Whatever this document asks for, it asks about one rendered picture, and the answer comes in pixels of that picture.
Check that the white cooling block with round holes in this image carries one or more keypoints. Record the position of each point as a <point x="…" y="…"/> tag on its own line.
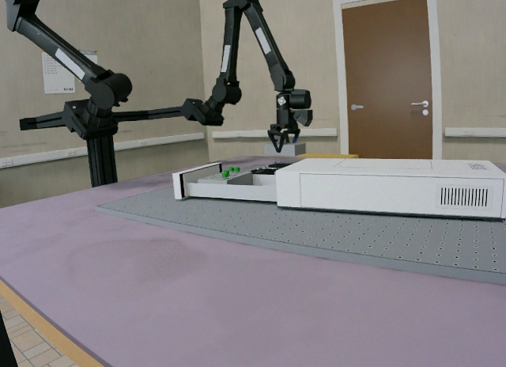
<point x="241" y="178"/>

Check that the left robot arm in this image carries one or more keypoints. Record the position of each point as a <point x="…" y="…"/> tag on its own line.
<point x="280" y="74"/>

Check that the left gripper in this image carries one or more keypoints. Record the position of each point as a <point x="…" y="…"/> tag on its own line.
<point x="293" y="129"/>

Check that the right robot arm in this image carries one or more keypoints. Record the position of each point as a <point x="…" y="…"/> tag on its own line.
<point x="107" y="89"/>

